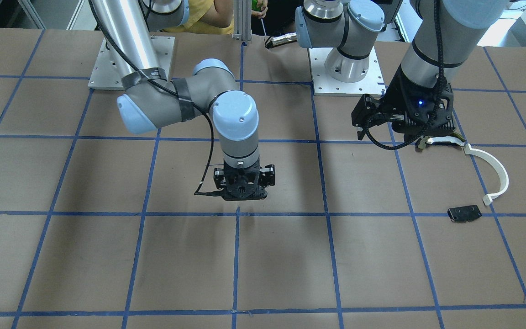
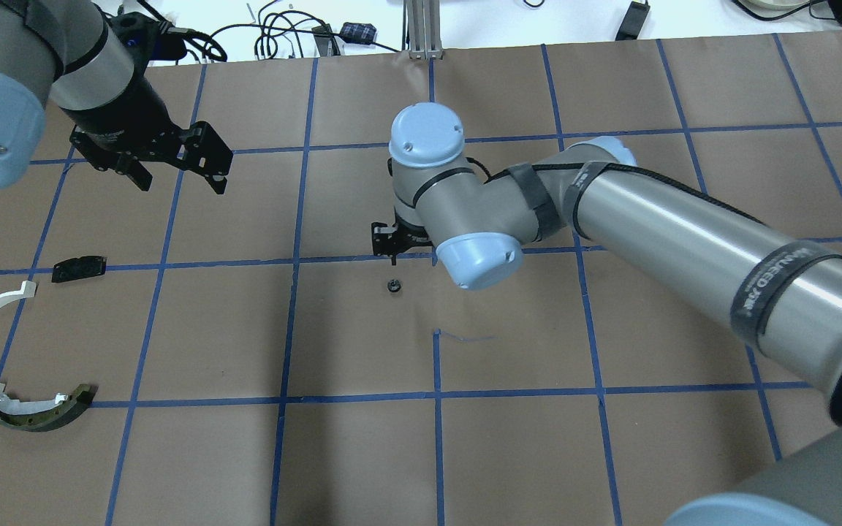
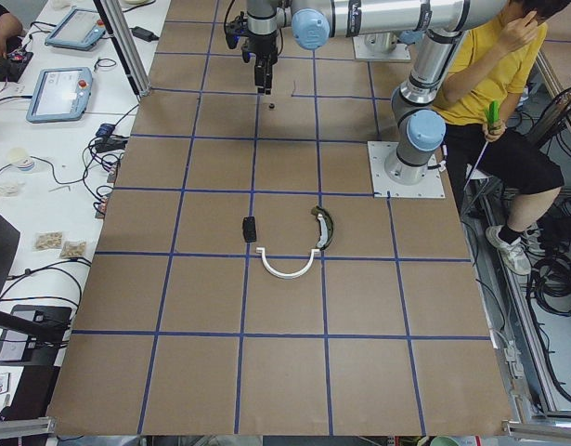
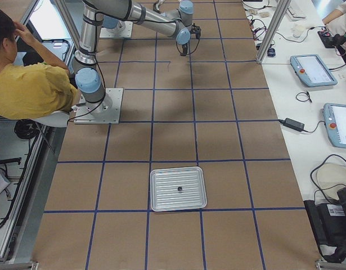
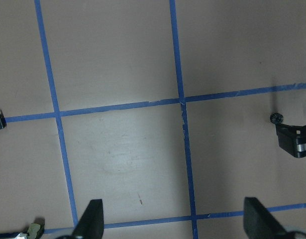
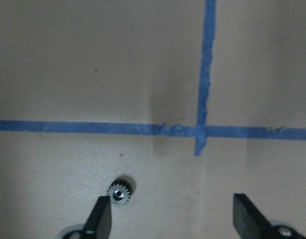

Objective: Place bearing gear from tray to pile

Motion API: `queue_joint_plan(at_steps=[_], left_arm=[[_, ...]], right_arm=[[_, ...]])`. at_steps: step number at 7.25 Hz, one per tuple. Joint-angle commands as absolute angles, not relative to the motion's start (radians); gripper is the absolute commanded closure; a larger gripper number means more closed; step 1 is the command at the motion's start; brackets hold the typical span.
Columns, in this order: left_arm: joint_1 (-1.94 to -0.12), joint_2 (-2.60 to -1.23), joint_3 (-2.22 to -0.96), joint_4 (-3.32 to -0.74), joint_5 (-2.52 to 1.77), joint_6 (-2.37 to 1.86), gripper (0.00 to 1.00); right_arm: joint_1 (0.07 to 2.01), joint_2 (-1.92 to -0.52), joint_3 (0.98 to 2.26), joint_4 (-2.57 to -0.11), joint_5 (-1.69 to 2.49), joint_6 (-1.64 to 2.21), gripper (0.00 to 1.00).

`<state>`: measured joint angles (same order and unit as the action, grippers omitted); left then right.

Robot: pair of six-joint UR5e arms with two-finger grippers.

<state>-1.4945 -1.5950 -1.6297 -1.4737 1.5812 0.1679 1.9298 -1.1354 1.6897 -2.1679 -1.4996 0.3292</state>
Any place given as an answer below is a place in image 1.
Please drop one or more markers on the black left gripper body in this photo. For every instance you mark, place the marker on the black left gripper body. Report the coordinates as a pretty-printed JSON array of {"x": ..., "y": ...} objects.
[{"x": 394, "y": 101}]

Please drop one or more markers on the black rectangular plastic part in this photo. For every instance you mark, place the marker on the black rectangular plastic part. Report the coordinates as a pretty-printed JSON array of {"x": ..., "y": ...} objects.
[{"x": 464, "y": 214}]

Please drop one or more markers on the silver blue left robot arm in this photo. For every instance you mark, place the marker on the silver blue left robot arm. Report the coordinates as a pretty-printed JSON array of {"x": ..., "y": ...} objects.
[{"x": 447, "y": 35}]

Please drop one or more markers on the aluminium frame post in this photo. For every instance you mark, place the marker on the aluminium frame post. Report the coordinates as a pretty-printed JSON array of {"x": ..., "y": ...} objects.
[{"x": 242, "y": 20}]

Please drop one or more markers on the green handled tool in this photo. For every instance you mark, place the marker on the green handled tool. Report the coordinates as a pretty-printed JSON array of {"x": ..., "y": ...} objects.
[{"x": 259, "y": 10}]

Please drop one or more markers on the person in yellow shirt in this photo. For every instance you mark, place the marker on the person in yellow shirt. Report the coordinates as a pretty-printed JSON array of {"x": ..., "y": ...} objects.
[{"x": 207, "y": 17}]

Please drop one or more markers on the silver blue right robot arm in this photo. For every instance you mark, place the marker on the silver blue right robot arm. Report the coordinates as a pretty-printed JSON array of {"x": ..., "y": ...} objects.
[{"x": 151, "y": 100}]

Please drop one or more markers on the curved brake shoe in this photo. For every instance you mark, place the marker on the curved brake shoe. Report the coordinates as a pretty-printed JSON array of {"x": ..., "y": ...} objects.
[{"x": 455, "y": 139}]

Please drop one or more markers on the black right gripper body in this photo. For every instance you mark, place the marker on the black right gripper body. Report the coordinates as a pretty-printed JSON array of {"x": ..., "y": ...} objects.
[{"x": 270, "y": 175}]

